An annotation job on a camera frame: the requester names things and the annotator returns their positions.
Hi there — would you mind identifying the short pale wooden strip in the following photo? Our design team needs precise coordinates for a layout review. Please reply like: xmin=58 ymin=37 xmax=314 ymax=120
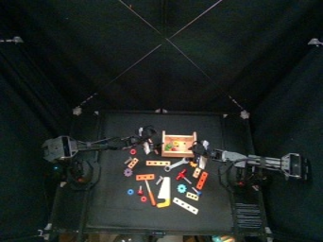
xmin=198 ymin=155 xmax=209 ymax=170

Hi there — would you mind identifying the red toy hammer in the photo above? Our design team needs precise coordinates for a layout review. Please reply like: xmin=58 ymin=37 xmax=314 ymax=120
xmin=174 ymin=168 xmax=194 ymax=185

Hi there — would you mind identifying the gray toy wrench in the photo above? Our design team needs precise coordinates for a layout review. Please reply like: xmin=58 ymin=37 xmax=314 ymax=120
xmin=163 ymin=157 xmax=191 ymax=173

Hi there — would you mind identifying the red holed strip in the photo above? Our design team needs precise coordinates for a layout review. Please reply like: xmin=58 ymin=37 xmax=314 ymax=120
xmin=197 ymin=170 xmax=210 ymax=191

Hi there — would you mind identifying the orange toy screwdriver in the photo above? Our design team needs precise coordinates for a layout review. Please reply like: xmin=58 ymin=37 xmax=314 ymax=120
xmin=144 ymin=179 xmax=158 ymax=207

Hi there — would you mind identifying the wooden toy toolbox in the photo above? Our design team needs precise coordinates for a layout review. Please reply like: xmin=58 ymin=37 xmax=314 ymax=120
xmin=160 ymin=130 xmax=198 ymax=159

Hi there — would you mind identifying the short orange holed strip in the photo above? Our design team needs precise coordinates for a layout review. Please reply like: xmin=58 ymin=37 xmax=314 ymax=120
xmin=127 ymin=157 xmax=140 ymax=169

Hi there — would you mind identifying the long pale wooden holed strip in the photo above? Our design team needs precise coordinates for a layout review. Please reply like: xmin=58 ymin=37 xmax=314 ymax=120
xmin=172 ymin=197 xmax=201 ymax=216

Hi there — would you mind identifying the wooden toy saw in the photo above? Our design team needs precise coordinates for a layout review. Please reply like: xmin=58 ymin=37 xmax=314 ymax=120
xmin=155 ymin=176 xmax=174 ymax=209

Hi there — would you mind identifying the black ribbed panel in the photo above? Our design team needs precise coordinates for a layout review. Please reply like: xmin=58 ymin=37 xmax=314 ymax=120
xmin=234 ymin=202 xmax=266 ymax=234

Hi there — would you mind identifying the small yellow holed strip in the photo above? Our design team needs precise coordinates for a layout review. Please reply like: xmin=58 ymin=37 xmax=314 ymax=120
xmin=184 ymin=191 xmax=201 ymax=201

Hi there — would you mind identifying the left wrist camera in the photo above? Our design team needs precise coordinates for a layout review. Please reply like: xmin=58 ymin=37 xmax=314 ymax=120
xmin=138 ymin=125 xmax=158 ymax=138

